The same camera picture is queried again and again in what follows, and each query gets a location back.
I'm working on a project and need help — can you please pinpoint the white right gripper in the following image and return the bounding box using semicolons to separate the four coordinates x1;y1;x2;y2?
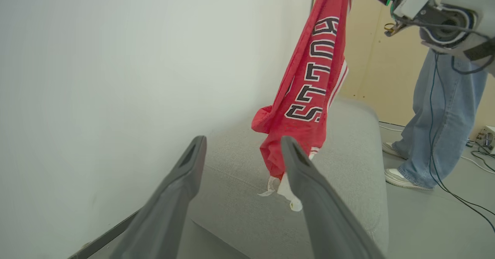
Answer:
361;0;450;37

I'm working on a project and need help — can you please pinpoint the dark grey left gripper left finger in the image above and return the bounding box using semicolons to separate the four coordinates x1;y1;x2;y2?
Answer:
110;136;207;259

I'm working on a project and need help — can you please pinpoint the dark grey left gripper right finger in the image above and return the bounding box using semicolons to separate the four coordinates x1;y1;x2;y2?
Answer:
280;136;386;259

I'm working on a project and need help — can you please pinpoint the red Bulls jersey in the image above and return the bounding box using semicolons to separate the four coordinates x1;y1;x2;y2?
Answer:
251;0;364;212

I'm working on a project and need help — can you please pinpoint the grey fabric sofa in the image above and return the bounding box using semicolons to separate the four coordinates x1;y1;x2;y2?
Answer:
188;98;389;259

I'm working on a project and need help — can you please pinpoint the light wooden board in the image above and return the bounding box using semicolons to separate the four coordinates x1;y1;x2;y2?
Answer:
314;0;495;127

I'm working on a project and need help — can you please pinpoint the white sneaker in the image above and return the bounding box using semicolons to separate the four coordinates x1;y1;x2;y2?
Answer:
382;142;407;160
384;168;433;191

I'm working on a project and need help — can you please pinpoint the person in blue jeans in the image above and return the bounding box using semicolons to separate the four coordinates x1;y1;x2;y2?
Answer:
391;0;495;191

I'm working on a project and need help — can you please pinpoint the small beige device box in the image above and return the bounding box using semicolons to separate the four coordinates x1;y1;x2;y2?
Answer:
476;125;495;155

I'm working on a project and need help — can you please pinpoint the thin black cable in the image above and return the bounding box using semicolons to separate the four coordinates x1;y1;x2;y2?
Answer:
428;52;495;234

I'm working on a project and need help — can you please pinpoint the black floor cable bundle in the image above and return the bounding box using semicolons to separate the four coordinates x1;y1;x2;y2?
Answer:
469;141;495;173

